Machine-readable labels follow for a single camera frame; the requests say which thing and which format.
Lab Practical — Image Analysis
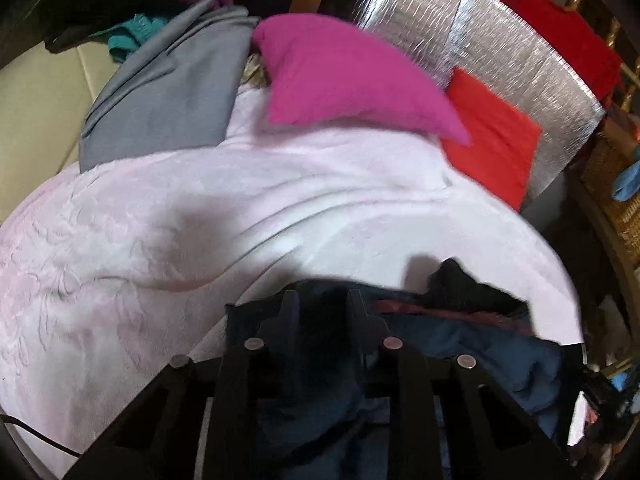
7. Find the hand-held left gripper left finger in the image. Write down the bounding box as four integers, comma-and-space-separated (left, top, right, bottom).
65, 289, 303, 480

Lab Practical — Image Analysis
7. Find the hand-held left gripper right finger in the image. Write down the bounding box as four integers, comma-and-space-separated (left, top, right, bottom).
346, 289, 577, 480

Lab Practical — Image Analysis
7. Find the navy blue jacket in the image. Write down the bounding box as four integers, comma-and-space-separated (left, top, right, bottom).
225, 257, 587, 480

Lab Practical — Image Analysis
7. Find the pale pink textured blanket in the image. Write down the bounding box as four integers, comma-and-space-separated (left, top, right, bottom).
0, 80, 587, 478

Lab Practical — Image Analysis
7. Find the orange-red cloth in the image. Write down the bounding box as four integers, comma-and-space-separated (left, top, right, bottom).
439, 67, 544, 211

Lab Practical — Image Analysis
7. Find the wicker basket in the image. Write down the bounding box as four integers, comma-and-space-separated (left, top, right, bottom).
570, 110, 640, 306

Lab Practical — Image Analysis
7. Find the grey cloth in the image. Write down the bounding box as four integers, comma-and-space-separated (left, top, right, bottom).
78, 0, 261, 173

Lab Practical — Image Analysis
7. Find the blue glove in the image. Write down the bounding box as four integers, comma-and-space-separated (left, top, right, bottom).
612, 159, 640, 204

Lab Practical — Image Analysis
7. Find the magenta pillow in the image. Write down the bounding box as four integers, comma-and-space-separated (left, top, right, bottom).
251, 14, 472, 147

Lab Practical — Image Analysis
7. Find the silver foil insulation sheet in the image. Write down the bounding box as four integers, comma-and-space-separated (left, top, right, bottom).
356, 0, 606, 202

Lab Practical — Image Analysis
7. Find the teal cloth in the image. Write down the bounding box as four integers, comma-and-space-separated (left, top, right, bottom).
90, 15, 169, 65

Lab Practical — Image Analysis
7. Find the dark red cloth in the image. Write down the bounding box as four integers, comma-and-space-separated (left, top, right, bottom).
452, 0, 624, 107

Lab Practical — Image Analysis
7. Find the black cloth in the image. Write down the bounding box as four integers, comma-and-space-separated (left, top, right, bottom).
42, 0, 192, 54

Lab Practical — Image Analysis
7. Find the black cable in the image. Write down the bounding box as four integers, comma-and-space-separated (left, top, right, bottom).
0, 414, 81, 458

